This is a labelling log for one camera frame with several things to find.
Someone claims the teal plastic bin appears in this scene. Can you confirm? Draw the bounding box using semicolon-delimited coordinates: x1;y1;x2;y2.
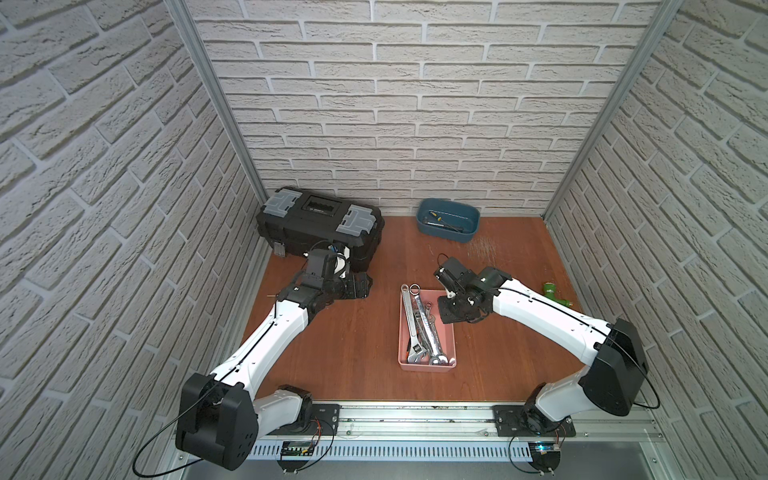
415;198;480;243

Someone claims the black plastic toolbox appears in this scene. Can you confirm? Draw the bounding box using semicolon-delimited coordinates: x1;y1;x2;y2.
256;187;385;273

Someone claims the green toy drill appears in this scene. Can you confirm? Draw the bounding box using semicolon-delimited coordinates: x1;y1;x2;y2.
543;281;574;309

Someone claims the large silver combination wrench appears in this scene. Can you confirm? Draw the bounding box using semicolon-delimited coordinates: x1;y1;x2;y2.
400;284;426;364

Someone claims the controller board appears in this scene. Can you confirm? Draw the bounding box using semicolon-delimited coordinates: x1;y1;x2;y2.
528;443;561;475
277;441;317;473

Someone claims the left controller board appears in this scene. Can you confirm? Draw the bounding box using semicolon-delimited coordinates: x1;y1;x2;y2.
277;441;317;473

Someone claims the silver adjustable wrench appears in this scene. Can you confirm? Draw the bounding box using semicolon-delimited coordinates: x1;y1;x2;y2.
414;296;449;365

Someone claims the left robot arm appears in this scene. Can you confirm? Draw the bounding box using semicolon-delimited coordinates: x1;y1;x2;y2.
175;246;372;470

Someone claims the right controller board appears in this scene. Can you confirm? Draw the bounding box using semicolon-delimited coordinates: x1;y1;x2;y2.
528;443;561;475

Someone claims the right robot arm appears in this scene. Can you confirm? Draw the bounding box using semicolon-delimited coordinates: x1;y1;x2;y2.
434;258;648;434

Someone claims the pink plastic storage box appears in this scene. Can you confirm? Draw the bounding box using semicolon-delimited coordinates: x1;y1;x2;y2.
397;284;457;373

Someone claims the screwdriver in teal bin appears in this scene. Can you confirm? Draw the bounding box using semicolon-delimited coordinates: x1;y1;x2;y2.
423;210;464;233

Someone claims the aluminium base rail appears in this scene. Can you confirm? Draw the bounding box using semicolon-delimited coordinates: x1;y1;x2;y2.
167;400;667;445

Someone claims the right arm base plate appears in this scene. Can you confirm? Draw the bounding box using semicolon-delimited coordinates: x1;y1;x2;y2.
491;404;576;438

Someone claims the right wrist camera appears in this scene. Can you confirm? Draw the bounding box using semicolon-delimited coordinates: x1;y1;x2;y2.
435;257;476;298

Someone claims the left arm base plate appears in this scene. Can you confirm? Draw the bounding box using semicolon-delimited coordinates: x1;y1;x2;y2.
269;403;341;437

